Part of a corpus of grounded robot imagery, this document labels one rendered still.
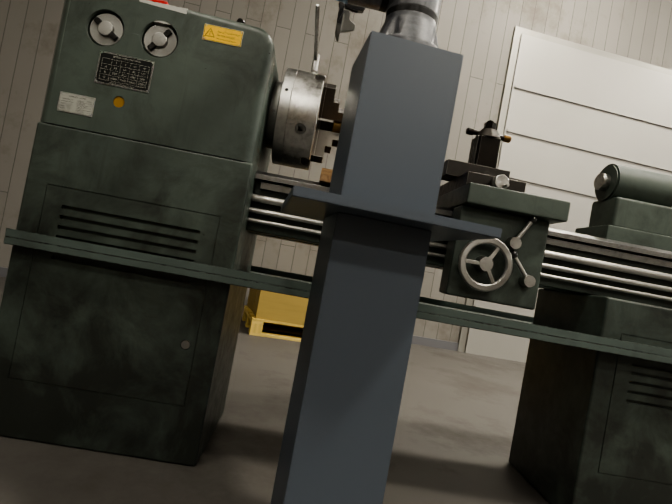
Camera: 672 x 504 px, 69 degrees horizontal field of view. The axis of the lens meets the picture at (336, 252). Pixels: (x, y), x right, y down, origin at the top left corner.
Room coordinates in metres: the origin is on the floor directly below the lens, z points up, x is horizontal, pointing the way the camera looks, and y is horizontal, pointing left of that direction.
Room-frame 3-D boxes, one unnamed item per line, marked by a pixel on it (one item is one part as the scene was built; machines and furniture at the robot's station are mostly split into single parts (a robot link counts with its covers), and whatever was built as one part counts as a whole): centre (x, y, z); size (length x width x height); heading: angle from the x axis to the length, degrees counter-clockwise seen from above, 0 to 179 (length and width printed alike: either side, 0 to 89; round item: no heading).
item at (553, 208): (1.66, -0.47, 0.89); 0.53 x 0.30 x 0.06; 3
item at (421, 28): (1.09, -0.07, 1.15); 0.15 x 0.15 x 0.10
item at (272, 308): (4.15, 0.10, 0.20); 1.13 x 0.85 x 0.39; 99
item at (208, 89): (1.61, 0.59, 1.06); 0.59 x 0.48 x 0.39; 93
